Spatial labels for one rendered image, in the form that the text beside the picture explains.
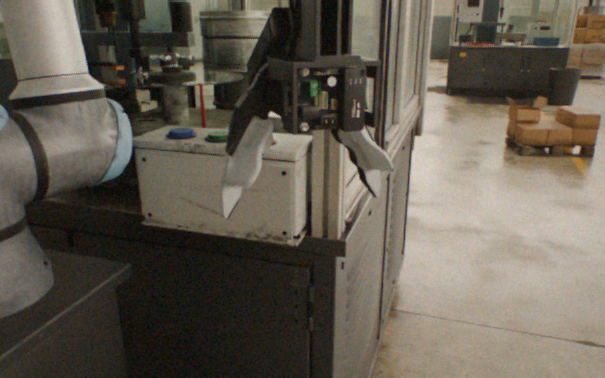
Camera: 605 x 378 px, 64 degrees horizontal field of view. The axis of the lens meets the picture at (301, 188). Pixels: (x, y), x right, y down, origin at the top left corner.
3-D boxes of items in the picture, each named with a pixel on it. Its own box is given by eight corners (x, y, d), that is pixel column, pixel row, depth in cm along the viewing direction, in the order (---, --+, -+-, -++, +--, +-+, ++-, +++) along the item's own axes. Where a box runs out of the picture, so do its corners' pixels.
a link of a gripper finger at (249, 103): (214, 147, 40) (272, 56, 39) (210, 142, 41) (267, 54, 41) (260, 174, 42) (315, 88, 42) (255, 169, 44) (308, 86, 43)
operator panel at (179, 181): (316, 220, 84) (317, 135, 79) (296, 247, 74) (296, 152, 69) (175, 202, 92) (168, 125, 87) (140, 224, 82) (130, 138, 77)
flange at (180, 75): (192, 73, 121) (192, 63, 120) (200, 78, 111) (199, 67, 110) (146, 75, 117) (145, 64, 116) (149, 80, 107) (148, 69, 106)
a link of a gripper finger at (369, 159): (400, 214, 44) (348, 137, 39) (368, 193, 49) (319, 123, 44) (425, 191, 44) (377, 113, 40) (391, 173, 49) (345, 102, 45)
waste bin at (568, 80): (573, 103, 666) (579, 68, 651) (578, 107, 631) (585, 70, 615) (541, 101, 678) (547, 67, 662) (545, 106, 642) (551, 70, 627)
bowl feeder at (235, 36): (291, 102, 204) (291, 11, 192) (264, 115, 177) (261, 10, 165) (225, 99, 213) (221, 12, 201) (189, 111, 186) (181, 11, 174)
